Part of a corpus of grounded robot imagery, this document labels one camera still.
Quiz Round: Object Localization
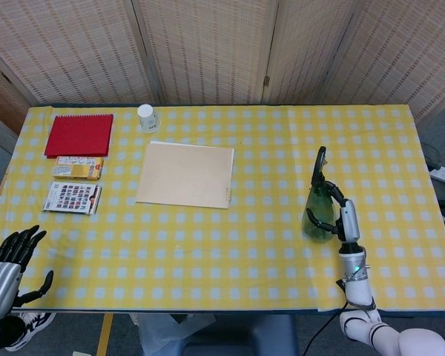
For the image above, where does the yellow checkered tablecloth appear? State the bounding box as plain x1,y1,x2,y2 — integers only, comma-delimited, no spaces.
0,105,445,313

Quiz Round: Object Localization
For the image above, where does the beige paper folder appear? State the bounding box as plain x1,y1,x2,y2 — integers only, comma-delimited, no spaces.
135,140,235,210

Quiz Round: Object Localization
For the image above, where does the green spray bottle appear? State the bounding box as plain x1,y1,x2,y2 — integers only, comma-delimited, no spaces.
302,145,339,244

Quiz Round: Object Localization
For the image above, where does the black cable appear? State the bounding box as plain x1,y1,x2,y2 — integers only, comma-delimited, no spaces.
304,302,348,356

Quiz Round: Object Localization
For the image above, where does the white paper cup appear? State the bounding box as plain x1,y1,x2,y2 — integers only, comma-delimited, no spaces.
136,104,160,134

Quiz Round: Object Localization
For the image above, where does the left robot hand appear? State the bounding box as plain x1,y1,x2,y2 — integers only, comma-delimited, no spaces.
0,224,55,323

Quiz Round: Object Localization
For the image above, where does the white picture-printed box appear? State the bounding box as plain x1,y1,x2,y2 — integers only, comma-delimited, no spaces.
41,181,103,215

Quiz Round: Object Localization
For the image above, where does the woven folding screen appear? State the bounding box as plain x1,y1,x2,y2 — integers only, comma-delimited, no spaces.
0,0,445,135

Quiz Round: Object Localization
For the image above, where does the white plastic bag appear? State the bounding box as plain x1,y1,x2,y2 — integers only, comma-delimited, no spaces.
128,313,217,356

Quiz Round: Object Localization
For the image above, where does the yellow cardboard box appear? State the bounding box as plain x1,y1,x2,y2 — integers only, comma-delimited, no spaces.
52,156,105,182

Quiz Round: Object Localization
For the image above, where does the white sneaker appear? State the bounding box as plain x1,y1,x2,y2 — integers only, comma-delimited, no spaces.
0,311,56,352

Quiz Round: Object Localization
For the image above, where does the red spiral notebook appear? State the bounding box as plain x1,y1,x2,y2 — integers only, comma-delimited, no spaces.
43,113,115,159

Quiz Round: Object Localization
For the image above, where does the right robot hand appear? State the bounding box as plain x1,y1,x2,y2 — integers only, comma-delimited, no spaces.
306,180,360,245

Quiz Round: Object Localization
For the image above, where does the blue chair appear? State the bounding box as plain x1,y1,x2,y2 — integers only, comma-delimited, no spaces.
169,313,300,356

